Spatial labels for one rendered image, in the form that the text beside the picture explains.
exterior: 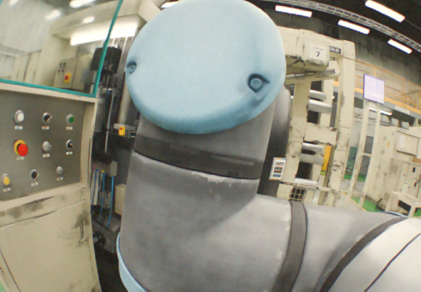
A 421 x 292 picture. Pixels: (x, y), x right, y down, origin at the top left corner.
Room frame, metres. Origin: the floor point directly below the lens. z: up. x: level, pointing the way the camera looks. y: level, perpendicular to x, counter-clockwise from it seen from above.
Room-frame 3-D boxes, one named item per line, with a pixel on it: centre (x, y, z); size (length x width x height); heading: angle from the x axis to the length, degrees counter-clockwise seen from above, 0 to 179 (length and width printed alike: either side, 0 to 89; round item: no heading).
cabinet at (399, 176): (2.97, -4.56, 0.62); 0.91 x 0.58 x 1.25; 77
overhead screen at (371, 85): (3.31, -3.26, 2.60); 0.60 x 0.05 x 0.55; 77
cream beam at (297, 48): (1.09, -0.27, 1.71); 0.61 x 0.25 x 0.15; 76
